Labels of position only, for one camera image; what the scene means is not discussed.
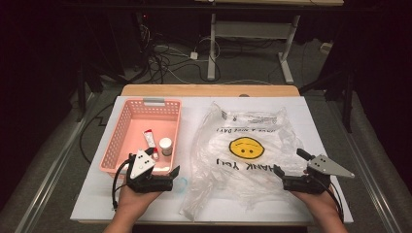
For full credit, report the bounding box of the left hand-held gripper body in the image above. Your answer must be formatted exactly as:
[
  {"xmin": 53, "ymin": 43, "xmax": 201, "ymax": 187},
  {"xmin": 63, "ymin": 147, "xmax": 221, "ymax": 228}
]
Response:
[{"xmin": 125, "ymin": 149, "xmax": 175, "ymax": 194}]

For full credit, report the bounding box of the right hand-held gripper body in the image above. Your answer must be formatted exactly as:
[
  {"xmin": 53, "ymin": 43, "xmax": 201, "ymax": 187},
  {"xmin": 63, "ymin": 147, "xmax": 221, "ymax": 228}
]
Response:
[{"xmin": 282, "ymin": 153, "xmax": 356, "ymax": 195}]

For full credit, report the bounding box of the white ointment tube red cap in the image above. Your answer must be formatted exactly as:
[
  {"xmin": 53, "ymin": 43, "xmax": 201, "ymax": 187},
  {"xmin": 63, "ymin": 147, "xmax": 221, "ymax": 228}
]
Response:
[{"xmin": 143, "ymin": 128, "xmax": 157, "ymax": 150}]

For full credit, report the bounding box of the white pill bottle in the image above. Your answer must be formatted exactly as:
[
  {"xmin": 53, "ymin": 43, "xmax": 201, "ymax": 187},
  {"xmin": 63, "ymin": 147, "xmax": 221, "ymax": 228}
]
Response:
[{"xmin": 158, "ymin": 137, "xmax": 174, "ymax": 157}]

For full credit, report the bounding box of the pink plastic basket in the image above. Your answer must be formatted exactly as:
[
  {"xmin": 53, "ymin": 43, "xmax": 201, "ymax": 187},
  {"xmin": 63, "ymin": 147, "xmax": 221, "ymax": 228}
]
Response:
[{"xmin": 98, "ymin": 97, "xmax": 183, "ymax": 182}]

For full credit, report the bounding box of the clear smiley plastic bag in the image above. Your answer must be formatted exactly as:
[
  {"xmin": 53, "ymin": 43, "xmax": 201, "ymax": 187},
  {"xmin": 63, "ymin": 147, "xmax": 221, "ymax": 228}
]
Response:
[{"xmin": 179, "ymin": 101, "xmax": 309, "ymax": 222}]

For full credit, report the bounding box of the person's left hand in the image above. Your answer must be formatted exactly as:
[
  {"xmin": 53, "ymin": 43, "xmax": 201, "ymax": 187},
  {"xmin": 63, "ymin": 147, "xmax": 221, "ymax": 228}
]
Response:
[{"xmin": 117, "ymin": 183, "xmax": 164, "ymax": 221}]

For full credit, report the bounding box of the person's right hand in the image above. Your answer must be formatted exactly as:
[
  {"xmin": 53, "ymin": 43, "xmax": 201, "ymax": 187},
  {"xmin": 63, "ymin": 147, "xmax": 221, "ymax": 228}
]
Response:
[{"xmin": 291, "ymin": 189, "xmax": 338, "ymax": 221}]

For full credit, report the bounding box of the white board table cover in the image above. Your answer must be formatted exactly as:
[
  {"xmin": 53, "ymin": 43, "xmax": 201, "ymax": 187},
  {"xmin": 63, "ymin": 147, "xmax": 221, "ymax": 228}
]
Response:
[{"xmin": 70, "ymin": 95, "xmax": 355, "ymax": 225}]

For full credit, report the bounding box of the black metal stand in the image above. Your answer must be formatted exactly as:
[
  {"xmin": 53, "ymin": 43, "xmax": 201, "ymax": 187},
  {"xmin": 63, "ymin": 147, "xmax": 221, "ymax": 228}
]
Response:
[
  {"xmin": 298, "ymin": 69, "xmax": 355, "ymax": 134},
  {"xmin": 76, "ymin": 61, "xmax": 105, "ymax": 123}
]

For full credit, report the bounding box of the wooden table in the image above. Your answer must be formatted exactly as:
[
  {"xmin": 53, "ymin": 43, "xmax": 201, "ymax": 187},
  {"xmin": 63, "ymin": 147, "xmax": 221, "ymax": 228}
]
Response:
[{"xmin": 78, "ymin": 83, "xmax": 344, "ymax": 227}]

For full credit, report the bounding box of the light desk top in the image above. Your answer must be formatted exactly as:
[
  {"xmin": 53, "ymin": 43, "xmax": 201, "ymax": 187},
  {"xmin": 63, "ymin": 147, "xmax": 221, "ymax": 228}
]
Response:
[{"xmin": 193, "ymin": 0, "xmax": 345, "ymax": 8}]

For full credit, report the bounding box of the left hand-held gripper black cable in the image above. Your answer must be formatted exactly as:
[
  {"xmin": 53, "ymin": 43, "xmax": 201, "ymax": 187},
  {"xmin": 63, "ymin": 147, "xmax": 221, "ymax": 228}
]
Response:
[{"xmin": 111, "ymin": 158, "xmax": 131, "ymax": 212}]

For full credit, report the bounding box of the hand-held gripper black cable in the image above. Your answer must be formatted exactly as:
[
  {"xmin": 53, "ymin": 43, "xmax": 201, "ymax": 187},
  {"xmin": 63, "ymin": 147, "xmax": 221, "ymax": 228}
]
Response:
[
  {"xmin": 319, "ymin": 176, "xmax": 345, "ymax": 224},
  {"xmin": 111, "ymin": 158, "xmax": 131, "ymax": 212}
]

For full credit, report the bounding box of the right hand-held gripper black cable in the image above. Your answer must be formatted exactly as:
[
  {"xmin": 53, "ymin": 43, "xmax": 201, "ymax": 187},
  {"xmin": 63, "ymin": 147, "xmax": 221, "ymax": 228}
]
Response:
[{"xmin": 319, "ymin": 176, "xmax": 345, "ymax": 224}]

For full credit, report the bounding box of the black floor cable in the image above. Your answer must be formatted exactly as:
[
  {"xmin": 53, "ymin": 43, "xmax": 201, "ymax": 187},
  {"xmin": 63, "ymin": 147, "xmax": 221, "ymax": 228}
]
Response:
[{"xmin": 79, "ymin": 102, "xmax": 115, "ymax": 165}]

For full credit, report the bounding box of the grey metal floor rail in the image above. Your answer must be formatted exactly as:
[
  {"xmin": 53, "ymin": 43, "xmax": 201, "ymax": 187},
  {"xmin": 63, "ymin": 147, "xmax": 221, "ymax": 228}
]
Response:
[
  {"xmin": 17, "ymin": 93, "xmax": 98, "ymax": 233},
  {"xmin": 326, "ymin": 100, "xmax": 404, "ymax": 233}
]

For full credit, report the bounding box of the tangle of floor cables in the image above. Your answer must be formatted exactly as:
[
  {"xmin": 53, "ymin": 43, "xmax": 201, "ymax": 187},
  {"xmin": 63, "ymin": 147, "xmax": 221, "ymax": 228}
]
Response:
[{"xmin": 139, "ymin": 18, "xmax": 224, "ymax": 85}]

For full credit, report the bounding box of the white metal desk frame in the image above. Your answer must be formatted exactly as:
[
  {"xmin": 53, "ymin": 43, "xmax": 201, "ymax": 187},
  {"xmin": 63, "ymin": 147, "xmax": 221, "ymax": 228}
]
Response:
[{"xmin": 207, "ymin": 13, "xmax": 301, "ymax": 85}]

